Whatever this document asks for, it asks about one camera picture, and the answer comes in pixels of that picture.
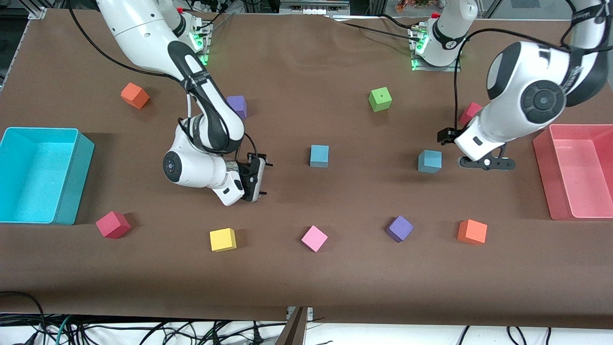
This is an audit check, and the light blue foam block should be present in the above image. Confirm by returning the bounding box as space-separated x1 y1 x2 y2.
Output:
418 149 443 174
309 145 330 168

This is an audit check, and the crimson foam block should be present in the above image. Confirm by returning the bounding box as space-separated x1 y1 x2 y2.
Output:
95 211 131 239
459 102 484 127

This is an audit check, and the yellow foam block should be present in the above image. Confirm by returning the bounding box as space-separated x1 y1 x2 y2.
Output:
209 228 237 253

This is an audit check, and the purple foam block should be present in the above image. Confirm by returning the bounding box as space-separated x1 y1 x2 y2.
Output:
386 215 415 243
226 95 248 119

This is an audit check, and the pink foam block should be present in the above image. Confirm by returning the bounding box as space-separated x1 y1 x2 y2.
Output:
301 225 329 253

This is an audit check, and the green foam block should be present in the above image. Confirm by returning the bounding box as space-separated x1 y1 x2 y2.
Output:
368 87 393 113

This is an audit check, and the orange foam block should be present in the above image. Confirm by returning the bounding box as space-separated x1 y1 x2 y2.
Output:
120 82 151 110
456 219 488 245

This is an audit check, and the brown table cover sheet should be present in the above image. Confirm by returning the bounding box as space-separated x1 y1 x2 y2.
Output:
0 9 613 330

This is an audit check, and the dark support beam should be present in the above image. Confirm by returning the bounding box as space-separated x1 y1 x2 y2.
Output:
275 307 307 345

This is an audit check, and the pink plastic bin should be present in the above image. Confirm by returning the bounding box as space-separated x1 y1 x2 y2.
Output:
533 124 613 221

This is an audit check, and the grey electronics box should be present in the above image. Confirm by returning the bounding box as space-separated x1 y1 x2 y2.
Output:
280 0 350 15

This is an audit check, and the teal plastic bin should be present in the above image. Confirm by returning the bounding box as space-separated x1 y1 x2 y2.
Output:
0 126 95 226

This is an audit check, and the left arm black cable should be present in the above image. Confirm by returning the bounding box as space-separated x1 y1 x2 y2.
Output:
452 26 575 131

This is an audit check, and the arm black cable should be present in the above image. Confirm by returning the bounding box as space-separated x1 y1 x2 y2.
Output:
452 26 575 131
67 0 192 125

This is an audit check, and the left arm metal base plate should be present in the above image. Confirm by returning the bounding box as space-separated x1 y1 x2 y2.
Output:
408 24 461 72

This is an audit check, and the black cable on table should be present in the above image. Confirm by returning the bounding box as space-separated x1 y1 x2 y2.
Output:
329 14 413 38

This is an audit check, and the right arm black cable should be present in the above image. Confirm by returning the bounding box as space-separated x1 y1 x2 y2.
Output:
67 0 192 125

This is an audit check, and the teal floor cable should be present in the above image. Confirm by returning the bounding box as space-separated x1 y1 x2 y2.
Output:
56 315 73 345

